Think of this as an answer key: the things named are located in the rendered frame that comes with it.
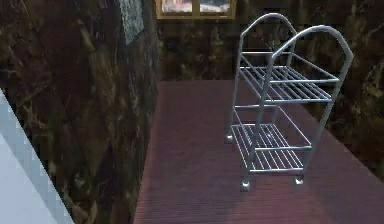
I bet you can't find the wooden framed window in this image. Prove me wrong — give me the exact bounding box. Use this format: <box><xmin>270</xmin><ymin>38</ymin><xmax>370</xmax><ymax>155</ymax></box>
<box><xmin>154</xmin><ymin>0</ymin><xmax>238</xmax><ymax>20</ymax></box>

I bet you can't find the silver wire shelf trolley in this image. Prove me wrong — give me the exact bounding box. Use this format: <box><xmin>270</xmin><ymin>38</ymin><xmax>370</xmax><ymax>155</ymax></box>
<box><xmin>223</xmin><ymin>12</ymin><xmax>355</xmax><ymax>193</ymax></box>

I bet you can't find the grey framed wall picture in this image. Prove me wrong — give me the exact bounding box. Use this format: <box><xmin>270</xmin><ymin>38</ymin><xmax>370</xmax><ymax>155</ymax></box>
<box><xmin>118</xmin><ymin>0</ymin><xmax>146</xmax><ymax>46</ymax></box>

